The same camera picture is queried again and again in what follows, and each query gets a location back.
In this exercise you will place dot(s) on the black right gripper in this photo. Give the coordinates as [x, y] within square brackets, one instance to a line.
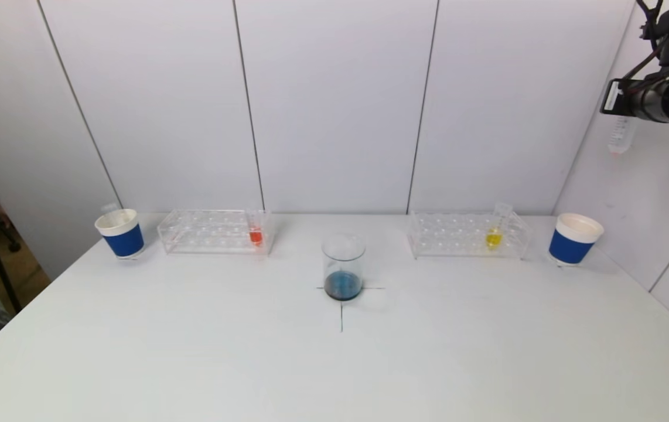
[613, 97]

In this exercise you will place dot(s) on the test tube with red pigment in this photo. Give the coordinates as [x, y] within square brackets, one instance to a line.
[621, 135]
[256, 236]

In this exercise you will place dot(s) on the test tube with blue pigment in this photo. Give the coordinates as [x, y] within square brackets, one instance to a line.
[111, 211]

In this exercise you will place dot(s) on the test tube with yellow pigment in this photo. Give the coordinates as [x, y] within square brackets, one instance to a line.
[492, 239]

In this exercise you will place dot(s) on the clear acrylic test tube rack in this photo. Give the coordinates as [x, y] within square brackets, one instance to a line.
[466, 237]
[211, 234]

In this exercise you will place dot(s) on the clear glass beaker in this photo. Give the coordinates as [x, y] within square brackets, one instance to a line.
[343, 284]

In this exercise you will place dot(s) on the blue and white paper cup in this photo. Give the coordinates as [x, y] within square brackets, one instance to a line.
[572, 246]
[123, 240]

